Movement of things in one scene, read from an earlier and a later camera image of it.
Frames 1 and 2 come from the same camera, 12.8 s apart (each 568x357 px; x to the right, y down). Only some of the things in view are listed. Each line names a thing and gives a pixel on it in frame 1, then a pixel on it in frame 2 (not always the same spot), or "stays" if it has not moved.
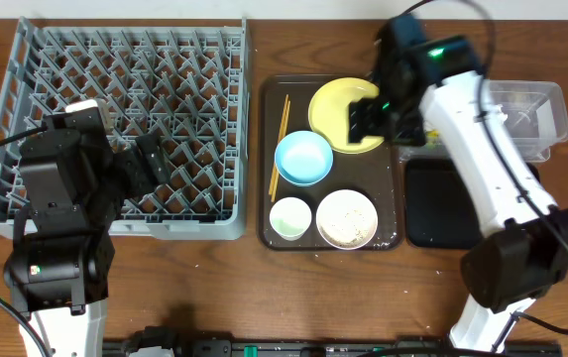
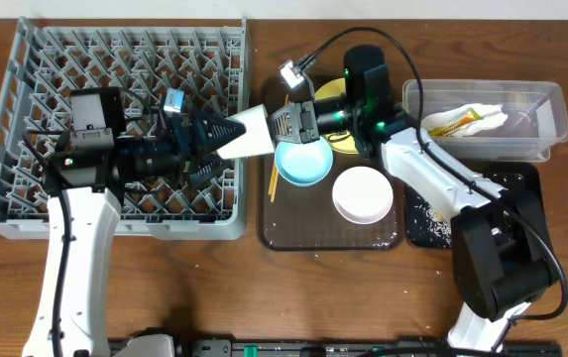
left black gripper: x=128 y=166 → x=180 y=146
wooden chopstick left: x=282 y=125 stays
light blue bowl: x=303 y=158 stays
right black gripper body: x=397 y=125 → x=309 y=123
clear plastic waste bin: x=530 y=115 stays
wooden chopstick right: x=282 y=137 stays
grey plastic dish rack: x=188 y=83 stays
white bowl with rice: x=347 y=219 → x=363 y=194
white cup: x=290 y=217 → x=258 y=138
